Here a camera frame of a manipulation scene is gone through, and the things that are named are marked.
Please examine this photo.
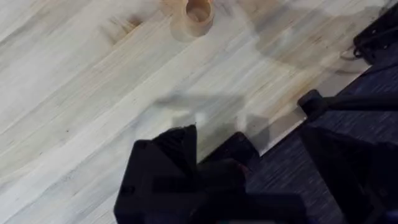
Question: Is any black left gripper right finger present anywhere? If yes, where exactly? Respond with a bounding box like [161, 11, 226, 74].
[297, 124, 398, 224]

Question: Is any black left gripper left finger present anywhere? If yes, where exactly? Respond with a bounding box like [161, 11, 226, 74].
[113, 124, 199, 224]

